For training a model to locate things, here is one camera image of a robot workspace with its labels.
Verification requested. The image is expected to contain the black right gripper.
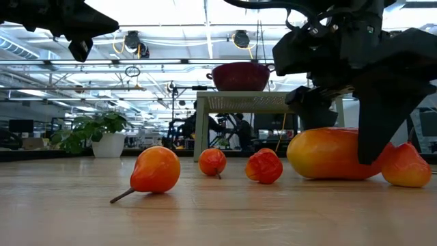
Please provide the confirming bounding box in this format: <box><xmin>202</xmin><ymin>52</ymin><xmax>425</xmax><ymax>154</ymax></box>
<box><xmin>315</xmin><ymin>27</ymin><xmax>437</xmax><ymax>165</ymax></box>

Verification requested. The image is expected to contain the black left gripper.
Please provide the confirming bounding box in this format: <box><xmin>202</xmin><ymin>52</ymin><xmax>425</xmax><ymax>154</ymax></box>
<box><xmin>20</xmin><ymin>0</ymin><xmax>119</xmax><ymax>63</ymax></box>

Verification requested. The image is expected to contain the orange yellow mango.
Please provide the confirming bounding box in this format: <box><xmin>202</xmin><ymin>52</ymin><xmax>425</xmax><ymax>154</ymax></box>
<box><xmin>286</xmin><ymin>126</ymin><xmax>397</xmax><ymax>181</ymax></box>

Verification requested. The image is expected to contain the orange pear with stem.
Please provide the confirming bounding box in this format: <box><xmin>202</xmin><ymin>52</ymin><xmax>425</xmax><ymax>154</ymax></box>
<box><xmin>109</xmin><ymin>146</ymin><xmax>182</xmax><ymax>204</ymax></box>
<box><xmin>381</xmin><ymin>128</ymin><xmax>433</xmax><ymax>189</ymax></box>

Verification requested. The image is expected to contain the small round orange fruit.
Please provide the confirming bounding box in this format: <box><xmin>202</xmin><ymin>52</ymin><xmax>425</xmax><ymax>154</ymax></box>
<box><xmin>257</xmin><ymin>147</ymin><xmax>279</xmax><ymax>159</ymax></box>
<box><xmin>198</xmin><ymin>148</ymin><xmax>227</xmax><ymax>180</ymax></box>

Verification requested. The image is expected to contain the wrinkled red orange pepper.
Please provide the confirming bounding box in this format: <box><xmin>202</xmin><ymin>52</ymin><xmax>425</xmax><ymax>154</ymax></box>
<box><xmin>244</xmin><ymin>152</ymin><xmax>284</xmax><ymax>185</ymax></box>

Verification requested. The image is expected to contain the maroon plastic colander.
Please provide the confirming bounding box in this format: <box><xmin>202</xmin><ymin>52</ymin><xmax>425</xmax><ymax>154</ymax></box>
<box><xmin>206</xmin><ymin>61</ymin><xmax>277</xmax><ymax>92</ymax></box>

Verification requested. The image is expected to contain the black equipment cabinet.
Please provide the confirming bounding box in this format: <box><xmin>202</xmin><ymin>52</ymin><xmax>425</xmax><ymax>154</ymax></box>
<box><xmin>253</xmin><ymin>113</ymin><xmax>298</xmax><ymax>153</ymax></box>

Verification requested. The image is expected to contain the dark computer monitor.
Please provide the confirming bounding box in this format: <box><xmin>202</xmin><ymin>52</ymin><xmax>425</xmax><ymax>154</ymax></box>
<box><xmin>419</xmin><ymin>111</ymin><xmax>437</xmax><ymax>138</ymax></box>
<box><xmin>8</xmin><ymin>118</ymin><xmax>35</xmax><ymax>135</ymax></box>

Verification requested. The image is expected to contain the person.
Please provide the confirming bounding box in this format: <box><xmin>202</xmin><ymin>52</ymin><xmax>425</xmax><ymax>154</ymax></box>
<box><xmin>175</xmin><ymin>100</ymin><xmax>228</xmax><ymax>150</ymax></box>
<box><xmin>234</xmin><ymin>112</ymin><xmax>254</xmax><ymax>152</ymax></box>

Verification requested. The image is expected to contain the pale green perforated riser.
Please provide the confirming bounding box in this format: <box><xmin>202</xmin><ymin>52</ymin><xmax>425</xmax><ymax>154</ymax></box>
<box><xmin>193</xmin><ymin>91</ymin><xmax>345</xmax><ymax>163</ymax></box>

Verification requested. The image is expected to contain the black boom stand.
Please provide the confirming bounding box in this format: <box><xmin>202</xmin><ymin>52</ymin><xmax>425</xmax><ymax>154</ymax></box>
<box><xmin>166</xmin><ymin>81</ymin><xmax>228</xmax><ymax>137</ymax></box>

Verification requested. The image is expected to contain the green plant in white pot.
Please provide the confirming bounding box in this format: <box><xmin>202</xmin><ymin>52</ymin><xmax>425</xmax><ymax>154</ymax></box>
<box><xmin>50</xmin><ymin>111</ymin><xmax>129</xmax><ymax>159</ymax></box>

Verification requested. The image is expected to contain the black ceiling cable reel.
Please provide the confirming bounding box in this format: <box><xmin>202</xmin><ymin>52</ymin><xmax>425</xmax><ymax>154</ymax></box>
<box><xmin>123</xmin><ymin>29</ymin><xmax>151</xmax><ymax>59</ymax></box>
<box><xmin>231</xmin><ymin>29</ymin><xmax>252</xmax><ymax>49</ymax></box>

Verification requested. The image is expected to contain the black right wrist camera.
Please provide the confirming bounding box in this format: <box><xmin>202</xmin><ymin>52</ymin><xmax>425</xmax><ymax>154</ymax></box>
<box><xmin>272</xmin><ymin>25</ymin><xmax>342</xmax><ymax>78</ymax></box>

